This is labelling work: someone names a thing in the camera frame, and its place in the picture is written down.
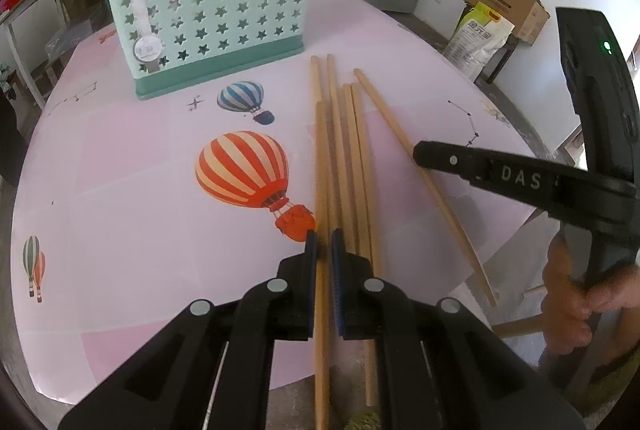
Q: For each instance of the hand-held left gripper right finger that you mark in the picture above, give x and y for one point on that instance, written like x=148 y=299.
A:
x=337 y=282

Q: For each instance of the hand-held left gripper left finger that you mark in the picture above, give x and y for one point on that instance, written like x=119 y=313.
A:
x=311 y=282

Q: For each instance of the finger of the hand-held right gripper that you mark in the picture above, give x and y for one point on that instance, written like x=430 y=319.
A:
x=450 y=159

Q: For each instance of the long wooden chopstick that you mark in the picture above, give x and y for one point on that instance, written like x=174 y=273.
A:
x=322 y=360
x=390 y=120

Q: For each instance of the pile of wooden chopsticks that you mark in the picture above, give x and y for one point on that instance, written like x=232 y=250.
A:
x=345 y=160

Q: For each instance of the person's right hand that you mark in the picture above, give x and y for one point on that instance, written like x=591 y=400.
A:
x=565 y=310

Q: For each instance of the white and yellow rice bag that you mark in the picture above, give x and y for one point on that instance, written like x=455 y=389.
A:
x=475 y=40

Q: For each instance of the wooden stool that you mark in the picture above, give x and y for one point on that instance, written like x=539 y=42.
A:
x=515 y=326

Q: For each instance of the pink balloon-print tablecloth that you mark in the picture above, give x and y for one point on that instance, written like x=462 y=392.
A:
x=125 y=210

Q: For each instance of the clear plastic storage box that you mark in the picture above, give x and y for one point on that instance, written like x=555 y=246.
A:
x=60 y=50

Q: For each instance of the blue patterned cloth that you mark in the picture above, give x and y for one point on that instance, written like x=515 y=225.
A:
x=6 y=77

